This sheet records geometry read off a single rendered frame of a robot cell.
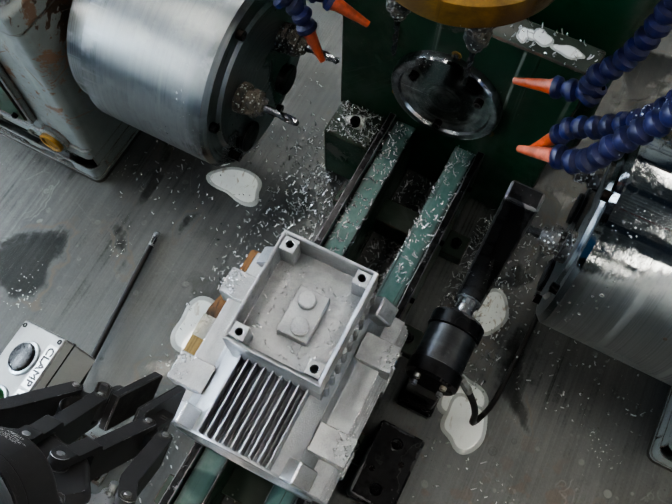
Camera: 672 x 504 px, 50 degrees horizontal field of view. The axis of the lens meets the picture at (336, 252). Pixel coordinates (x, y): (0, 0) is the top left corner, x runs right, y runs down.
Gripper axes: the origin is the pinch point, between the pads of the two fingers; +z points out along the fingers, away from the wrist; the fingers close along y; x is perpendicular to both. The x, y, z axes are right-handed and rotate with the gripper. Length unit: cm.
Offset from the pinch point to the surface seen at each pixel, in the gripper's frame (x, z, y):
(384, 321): -10.7, 19.0, -12.8
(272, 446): 2.7, 10.5, -9.1
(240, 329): -6.1, 9.7, -2.1
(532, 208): -26.7, 9.0, -20.5
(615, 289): -23.0, 22.5, -31.5
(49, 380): 7.7, 10.0, 13.7
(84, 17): -25.6, 22.9, 32.7
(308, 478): 3.8, 10.7, -13.3
